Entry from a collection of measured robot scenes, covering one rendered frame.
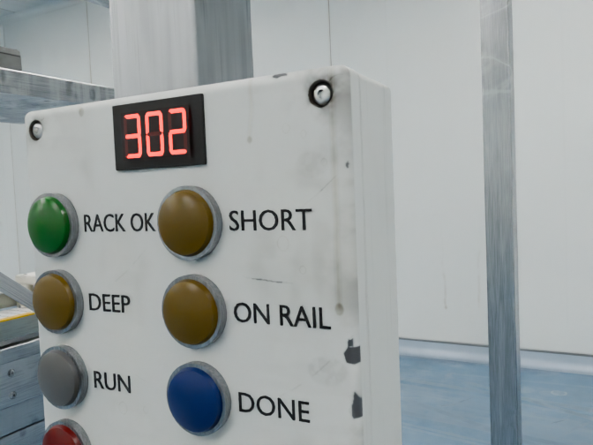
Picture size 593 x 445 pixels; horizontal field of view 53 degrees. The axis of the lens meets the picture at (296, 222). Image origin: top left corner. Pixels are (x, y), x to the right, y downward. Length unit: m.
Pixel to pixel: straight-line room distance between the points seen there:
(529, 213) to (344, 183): 3.54
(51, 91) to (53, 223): 0.83
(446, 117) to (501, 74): 2.49
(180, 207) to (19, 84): 0.85
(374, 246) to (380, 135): 0.05
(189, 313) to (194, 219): 0.04
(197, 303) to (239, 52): 0.17
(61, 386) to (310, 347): 0.13
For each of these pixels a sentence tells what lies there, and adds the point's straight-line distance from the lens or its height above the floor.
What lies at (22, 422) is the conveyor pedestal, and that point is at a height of 0.72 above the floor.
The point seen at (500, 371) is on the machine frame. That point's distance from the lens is 1.43.
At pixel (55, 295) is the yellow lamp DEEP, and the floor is 1.06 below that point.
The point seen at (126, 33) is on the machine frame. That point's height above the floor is 1.19.
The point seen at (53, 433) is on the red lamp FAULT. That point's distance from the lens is 0.32.
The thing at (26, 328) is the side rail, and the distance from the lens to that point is 1.11.
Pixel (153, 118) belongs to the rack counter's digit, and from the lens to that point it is 0.25.
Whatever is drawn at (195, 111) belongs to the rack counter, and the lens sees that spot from 0.24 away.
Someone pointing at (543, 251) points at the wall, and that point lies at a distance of 3.75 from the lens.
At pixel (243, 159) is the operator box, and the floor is 1.11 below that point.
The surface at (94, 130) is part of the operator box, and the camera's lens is 0.28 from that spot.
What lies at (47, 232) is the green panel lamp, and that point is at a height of 1.09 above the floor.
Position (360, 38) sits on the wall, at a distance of 4.15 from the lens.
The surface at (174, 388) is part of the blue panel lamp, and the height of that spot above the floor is 1.02.
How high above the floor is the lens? 1.10
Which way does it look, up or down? 3 degrees down
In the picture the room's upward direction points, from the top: 2 degrees counter-clockwise
